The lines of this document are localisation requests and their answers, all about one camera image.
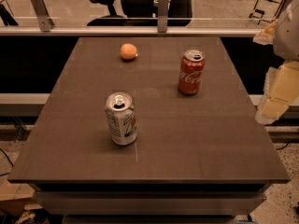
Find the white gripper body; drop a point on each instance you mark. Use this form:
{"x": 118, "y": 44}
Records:
{"x": 288, "y": 34}

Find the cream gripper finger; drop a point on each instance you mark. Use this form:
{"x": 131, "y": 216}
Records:
{"x": 266, "y": 36}
{"x": 280, "y": 90}

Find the white green 7up can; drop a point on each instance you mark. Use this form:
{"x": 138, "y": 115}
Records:
{"x": 120, "y": 112}

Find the red coca-cola can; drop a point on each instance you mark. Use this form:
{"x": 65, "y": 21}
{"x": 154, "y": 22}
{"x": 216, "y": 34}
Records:
{"x": 191, "y": 69}

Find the dark brown table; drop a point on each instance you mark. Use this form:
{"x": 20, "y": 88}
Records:
{"x": 194, "y": 155}

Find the black office chair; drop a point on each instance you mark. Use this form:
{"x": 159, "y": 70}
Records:
{"x": 143, "y": 13}

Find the orange fruit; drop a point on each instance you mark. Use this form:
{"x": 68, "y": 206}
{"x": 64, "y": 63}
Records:
{"x": 128, "y": 51}

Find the wooden chair frame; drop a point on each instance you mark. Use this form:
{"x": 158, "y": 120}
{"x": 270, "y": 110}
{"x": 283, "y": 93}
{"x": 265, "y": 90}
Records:
{"x": 266, "y": 10}

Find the middle metal rail bracket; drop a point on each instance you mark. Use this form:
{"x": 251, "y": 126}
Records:
{"x": 162, "y": 16}

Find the metal rail bracket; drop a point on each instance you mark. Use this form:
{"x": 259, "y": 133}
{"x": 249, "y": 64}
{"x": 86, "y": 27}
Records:
{"x": 44, "y": 20}
{"x": 162, "y": 16}

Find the left metal rail bracket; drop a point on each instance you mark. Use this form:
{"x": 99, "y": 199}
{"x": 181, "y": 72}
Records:
{"x": 44, "y": 20}

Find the horizontal metal rail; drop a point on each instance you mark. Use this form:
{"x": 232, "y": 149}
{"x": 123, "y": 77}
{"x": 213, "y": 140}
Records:
{"x": 130, "y": 31}

